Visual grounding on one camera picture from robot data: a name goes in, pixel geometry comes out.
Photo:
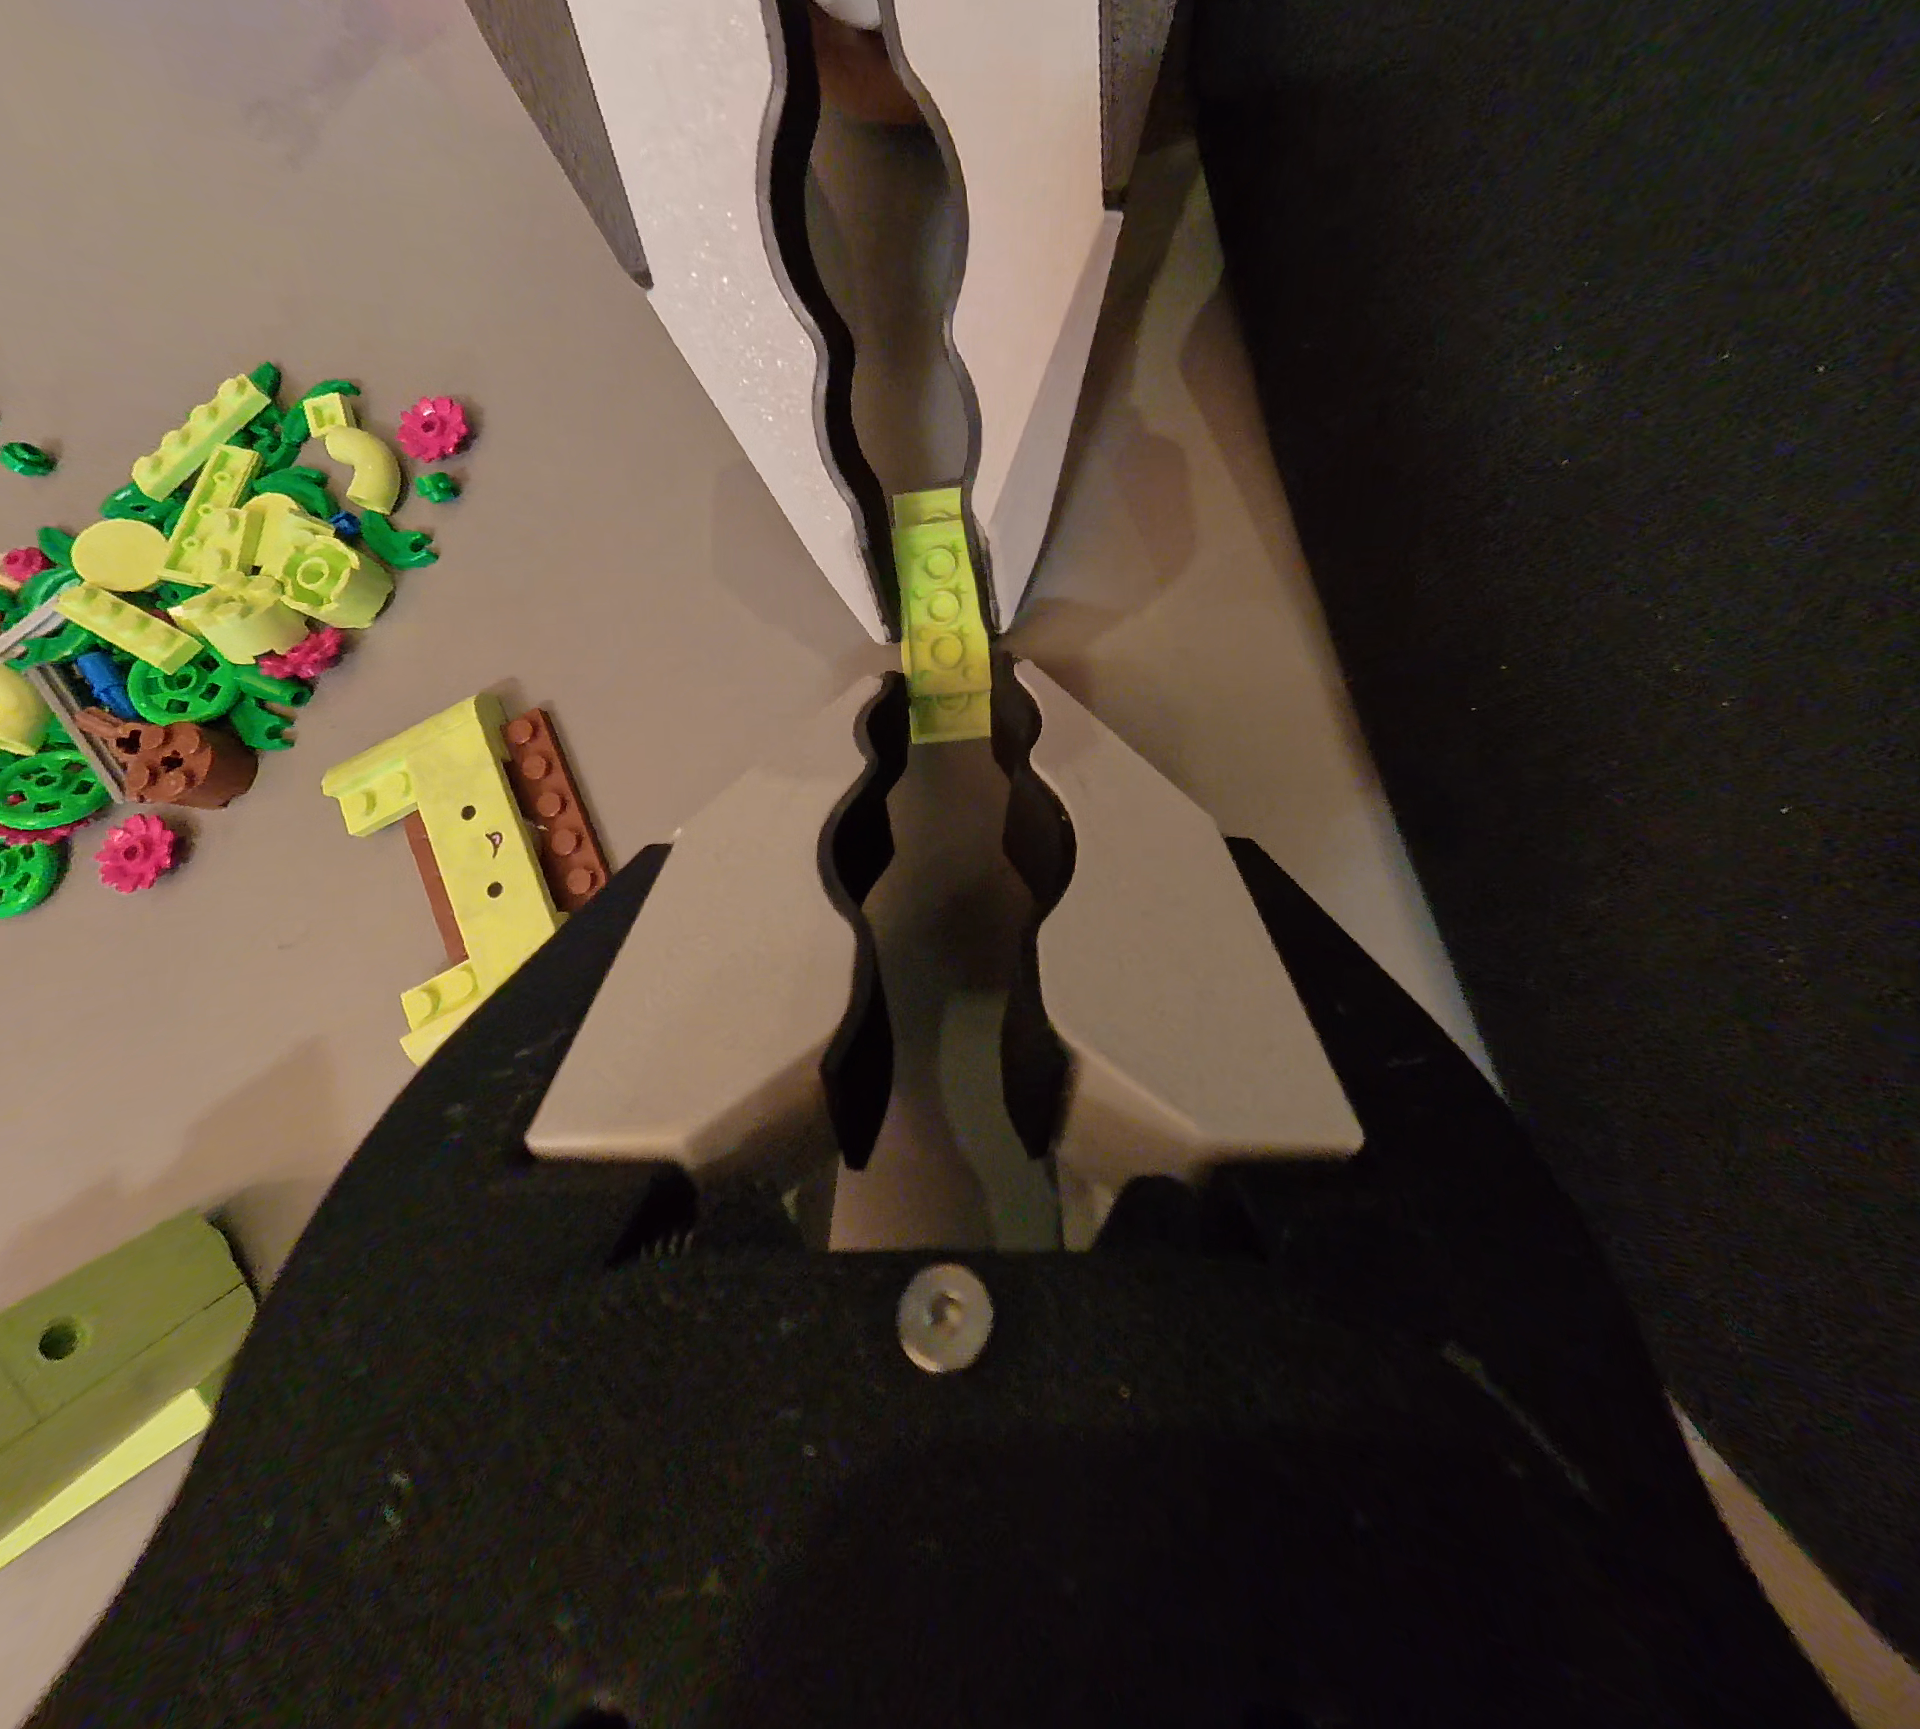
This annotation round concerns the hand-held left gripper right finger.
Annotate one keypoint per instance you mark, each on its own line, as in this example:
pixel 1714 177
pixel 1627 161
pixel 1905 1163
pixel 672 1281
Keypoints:
pixel 1185 1009

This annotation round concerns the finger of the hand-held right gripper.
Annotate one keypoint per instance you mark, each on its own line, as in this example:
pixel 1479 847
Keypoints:
pixel 1035 108
pixel 674 138

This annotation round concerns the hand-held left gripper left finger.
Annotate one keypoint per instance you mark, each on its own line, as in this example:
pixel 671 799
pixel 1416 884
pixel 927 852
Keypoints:
pixel 705 1009

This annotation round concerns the lime bracket build with brown plate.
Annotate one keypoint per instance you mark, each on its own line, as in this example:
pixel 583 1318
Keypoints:
pixel 472 829

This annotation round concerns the long lime toy plate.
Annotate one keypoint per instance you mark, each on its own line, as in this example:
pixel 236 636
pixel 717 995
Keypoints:
pixel 952 717

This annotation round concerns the short lime toy plate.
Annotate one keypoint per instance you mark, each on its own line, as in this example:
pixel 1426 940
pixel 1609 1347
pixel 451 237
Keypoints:
pixel 942 604

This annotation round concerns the person's right hand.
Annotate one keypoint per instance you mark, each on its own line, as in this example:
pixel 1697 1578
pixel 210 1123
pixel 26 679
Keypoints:
pixel 863 78

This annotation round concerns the pile of small toy bricks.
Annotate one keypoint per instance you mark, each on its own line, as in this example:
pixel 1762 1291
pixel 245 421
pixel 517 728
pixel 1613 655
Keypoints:
pixel 224 558

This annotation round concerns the person's black clothing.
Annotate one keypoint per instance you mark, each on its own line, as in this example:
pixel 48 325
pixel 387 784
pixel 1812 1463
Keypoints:
pixel 1651 558

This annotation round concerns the small green stud piece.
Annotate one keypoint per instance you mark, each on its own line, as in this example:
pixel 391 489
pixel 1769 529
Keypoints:
pixel 26 459

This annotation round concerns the lime brick box with brown bricks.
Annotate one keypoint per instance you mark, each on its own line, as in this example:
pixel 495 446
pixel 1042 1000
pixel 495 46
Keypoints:
pixel 104 1383

